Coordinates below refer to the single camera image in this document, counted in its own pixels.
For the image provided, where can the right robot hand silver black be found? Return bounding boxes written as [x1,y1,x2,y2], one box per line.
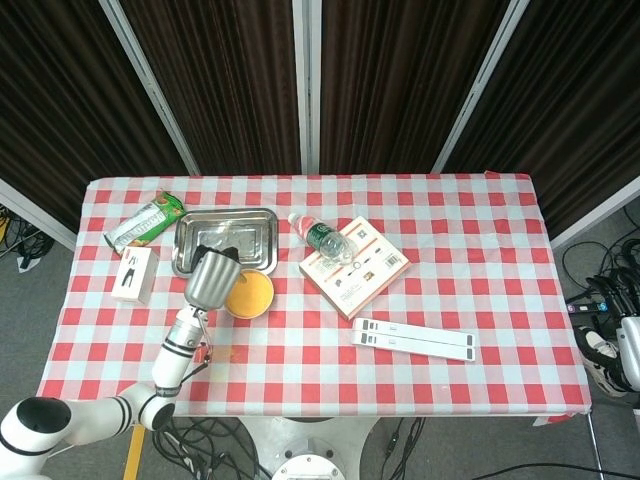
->
[574,313,640,397]

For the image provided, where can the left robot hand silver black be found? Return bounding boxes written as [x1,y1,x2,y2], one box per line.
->
[183,243,243,309]

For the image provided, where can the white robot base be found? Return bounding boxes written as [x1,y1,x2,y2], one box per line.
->
[239,417,381,480]

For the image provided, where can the yellow round bowl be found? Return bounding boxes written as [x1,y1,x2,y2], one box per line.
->
[223,268,276,319]

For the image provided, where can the black power strip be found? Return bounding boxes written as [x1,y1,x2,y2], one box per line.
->
[566,298,611,315]

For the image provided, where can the rectangular stainless steel tray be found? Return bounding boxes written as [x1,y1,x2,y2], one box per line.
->
[171,207,279,279]

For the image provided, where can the small white box pliers print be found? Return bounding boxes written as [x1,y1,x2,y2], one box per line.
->
[110,245,161,306]

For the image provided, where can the green snack bag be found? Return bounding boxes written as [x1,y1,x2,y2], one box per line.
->
[103,190,187,254]

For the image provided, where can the clear plastic water bottle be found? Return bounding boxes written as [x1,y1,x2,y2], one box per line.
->
[287,212,359,269]

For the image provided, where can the white orange cardboard product box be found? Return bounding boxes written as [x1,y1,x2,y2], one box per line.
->
[298,215,412,321]

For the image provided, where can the red white checkered tablecloth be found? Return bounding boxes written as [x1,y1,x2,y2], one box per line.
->
[37,173,592,419]

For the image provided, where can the yellow floor tape strip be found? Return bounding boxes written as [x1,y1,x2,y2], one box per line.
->
[122,428,147,480]

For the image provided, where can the dark brown curtain panel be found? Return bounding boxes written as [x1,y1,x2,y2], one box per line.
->
[444,0,640,236]
[119,0,303,176]
[319,0,511,176]
[0,0,189,234]

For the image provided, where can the white folded laptop stand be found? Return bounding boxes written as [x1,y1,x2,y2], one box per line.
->
[350,317,478,362]

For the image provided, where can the black floor cable bundle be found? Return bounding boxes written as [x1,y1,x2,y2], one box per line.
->
[562,204,640,321]
[144,417,274,480]
[0,199,56,274]

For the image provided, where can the black arm cable with connector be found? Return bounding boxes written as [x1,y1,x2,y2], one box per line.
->
[174,308,214,389]

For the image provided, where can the white partition frame rail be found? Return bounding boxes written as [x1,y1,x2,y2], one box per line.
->
[549,174,640,250]
[0,177,79,250]

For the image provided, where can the white partition frame post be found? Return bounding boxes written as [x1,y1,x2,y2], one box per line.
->
[430,0,532,175]
[98,0,202,176]
[292,0,321,175]

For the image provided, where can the black cable with inline switch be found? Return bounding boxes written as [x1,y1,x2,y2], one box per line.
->
[382,417,429,480]

